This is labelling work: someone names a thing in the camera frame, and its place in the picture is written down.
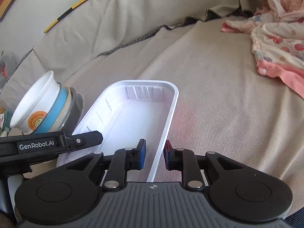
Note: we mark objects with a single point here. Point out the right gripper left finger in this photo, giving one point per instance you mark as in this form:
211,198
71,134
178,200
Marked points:
107,171

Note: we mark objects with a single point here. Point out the blue-rimmed white bowl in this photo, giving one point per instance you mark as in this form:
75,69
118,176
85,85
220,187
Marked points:
58,112

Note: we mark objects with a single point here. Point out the beige sofa cover cloth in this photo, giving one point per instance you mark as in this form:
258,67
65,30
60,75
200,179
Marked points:
224,103

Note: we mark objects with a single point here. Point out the pink floral baby clothes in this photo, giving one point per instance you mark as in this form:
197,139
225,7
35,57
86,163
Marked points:
276,32

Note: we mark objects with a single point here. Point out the yellow black stick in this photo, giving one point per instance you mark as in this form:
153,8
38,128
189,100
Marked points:
73,7

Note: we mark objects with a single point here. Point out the white rectangular plastic tray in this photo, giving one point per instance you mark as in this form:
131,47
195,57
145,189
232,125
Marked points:
126,112

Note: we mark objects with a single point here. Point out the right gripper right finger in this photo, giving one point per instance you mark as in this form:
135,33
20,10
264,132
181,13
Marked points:
197,170

